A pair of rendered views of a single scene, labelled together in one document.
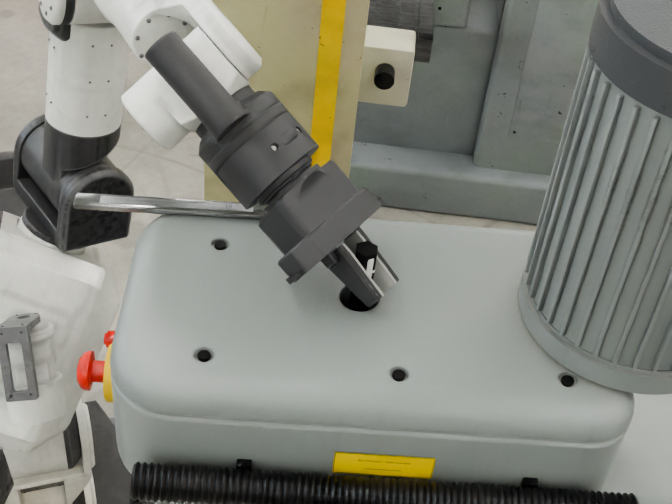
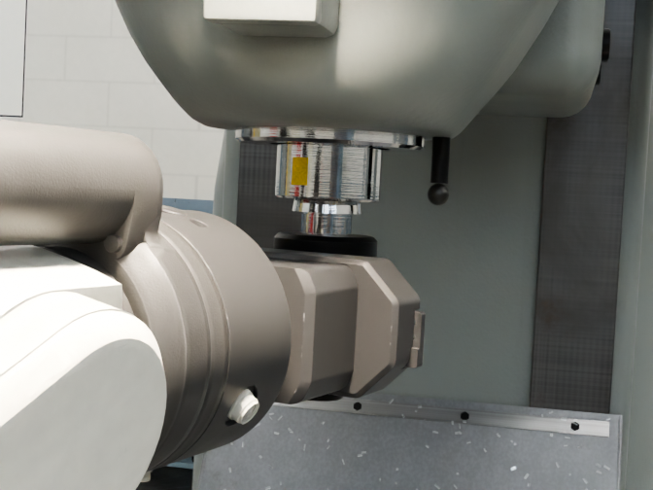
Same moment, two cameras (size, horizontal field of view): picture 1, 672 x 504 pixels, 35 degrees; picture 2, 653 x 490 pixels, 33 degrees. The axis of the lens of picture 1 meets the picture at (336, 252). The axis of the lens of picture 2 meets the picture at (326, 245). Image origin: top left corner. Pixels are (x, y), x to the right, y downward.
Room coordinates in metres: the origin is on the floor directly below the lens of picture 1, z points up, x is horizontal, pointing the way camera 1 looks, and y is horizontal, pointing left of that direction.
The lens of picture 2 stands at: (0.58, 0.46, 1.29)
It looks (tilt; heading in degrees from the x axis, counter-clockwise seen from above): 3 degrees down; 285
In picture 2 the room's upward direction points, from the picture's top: 3 degrees clockwise
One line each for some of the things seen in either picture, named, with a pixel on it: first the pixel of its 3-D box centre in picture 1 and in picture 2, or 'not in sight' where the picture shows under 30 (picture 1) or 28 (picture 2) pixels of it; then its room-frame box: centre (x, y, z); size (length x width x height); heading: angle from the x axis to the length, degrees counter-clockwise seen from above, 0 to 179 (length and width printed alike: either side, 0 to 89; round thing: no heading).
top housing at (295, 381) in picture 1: (366, 355); not in sight; (0.71, -0.04, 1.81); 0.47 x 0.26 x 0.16; 93
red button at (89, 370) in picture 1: (94, 371); not in sight; (0.70, 0.23, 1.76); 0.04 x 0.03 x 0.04; 3
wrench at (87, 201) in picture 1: (198, 207); not in sight; (0.81, 0.14, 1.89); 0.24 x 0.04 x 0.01; 95
